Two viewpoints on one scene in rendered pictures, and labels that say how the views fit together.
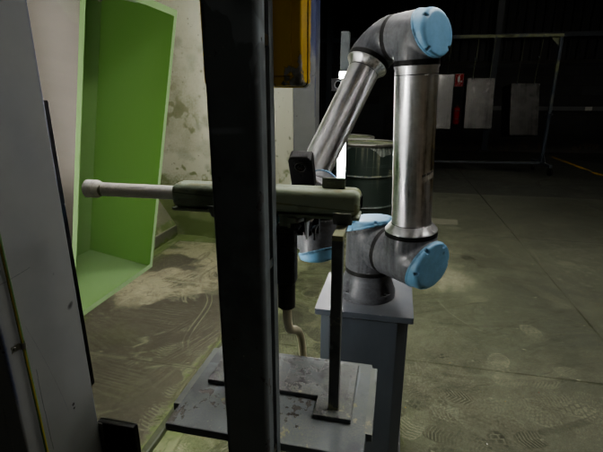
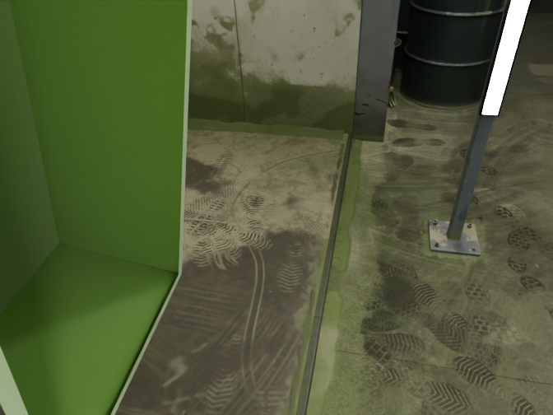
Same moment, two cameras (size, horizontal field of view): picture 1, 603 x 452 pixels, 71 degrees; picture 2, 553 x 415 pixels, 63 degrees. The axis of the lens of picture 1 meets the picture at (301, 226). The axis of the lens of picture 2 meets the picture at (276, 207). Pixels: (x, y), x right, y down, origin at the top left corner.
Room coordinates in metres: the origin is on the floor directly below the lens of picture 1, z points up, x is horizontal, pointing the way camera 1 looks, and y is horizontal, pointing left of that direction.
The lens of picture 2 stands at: (1.15, 0.47, 1.35)
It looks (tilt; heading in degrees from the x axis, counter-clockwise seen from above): 38 degrees down; 2
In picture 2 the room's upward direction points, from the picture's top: 3 degrees counter-clockwise
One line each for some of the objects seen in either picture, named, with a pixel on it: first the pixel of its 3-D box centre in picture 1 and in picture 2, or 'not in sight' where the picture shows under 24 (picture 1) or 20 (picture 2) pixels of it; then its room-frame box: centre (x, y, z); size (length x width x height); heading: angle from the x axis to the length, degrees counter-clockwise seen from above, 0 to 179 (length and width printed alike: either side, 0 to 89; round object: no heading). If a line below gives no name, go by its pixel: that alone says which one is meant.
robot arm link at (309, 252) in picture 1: (315, 235); not in sight; (0.99, -0.03, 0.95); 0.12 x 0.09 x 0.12; 35
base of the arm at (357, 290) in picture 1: (367, 279); not in sight; (1.32, -0.22, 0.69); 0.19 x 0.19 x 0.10
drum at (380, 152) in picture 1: (365, 186); (453, 26); (4.10, -0.63, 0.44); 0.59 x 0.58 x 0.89; 2
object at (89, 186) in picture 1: (216, 239); not in sight; (0.69, 0.14, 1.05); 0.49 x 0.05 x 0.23; 78
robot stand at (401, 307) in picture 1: (362, 372); not in sight; (1.32, -0.22, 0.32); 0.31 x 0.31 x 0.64; 78
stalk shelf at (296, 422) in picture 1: (278, 394); not in sight; (0.62, 0.04, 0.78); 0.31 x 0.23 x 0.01; 78
